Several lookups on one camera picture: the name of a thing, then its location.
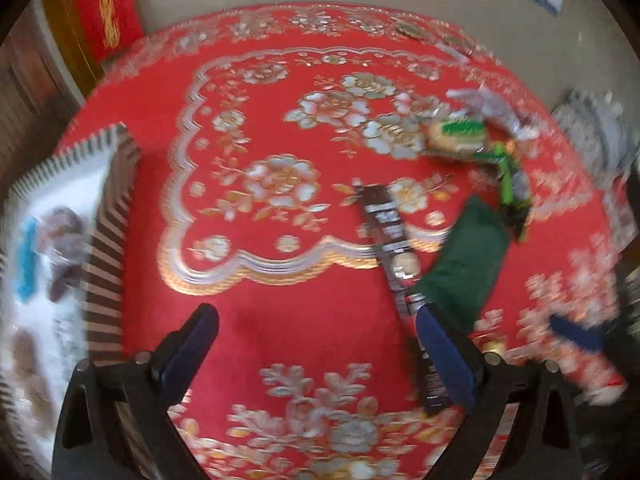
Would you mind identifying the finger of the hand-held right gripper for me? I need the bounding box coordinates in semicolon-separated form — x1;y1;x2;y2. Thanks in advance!
549;314;608;356

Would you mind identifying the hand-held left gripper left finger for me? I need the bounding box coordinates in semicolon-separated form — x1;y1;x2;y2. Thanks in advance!
51;303;220;480

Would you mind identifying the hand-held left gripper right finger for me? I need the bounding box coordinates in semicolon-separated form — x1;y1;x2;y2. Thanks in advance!
415;304;586;480

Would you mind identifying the dark green snack packet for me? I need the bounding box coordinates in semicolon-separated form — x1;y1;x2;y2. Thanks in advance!
417;196;511;333

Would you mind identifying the white grey snack packet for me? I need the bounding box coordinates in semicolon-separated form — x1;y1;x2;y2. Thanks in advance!
50;305;86;361

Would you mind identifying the striped cardboard box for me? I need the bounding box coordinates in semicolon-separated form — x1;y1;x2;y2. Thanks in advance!
0;122;142;471

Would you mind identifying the dark coffee stick sachet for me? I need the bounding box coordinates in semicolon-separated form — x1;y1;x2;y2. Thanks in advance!
352;184;453;413

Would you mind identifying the black and green snack packet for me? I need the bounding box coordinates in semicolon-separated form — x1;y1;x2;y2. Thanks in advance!
487;142;536;243

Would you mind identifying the clear zip bag of walnuts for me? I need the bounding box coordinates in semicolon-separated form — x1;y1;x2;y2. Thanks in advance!
10;327;56;426

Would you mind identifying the clear bag of red dates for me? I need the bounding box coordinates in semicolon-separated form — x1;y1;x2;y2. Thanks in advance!
37;205;93;303

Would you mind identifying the blue snack packet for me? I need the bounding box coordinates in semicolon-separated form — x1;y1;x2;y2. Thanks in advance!
15;217;41;301

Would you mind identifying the green label cookie packet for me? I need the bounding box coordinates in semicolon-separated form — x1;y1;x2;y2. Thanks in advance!
425;117;493;158

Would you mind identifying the silver snack packet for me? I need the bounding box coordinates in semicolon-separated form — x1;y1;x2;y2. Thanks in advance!
445;87;543;143

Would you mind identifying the red floral tablecloth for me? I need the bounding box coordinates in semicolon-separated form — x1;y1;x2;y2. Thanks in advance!
52;2;631;480

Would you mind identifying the patterned chair cushion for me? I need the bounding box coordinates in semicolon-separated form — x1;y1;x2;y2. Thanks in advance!
550;89;628;186

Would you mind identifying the brown slatted door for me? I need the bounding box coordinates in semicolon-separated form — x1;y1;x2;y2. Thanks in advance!
0;10;83;171

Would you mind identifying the wooden door frame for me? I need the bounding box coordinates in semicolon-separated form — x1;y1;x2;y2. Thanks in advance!
40;0;106;98

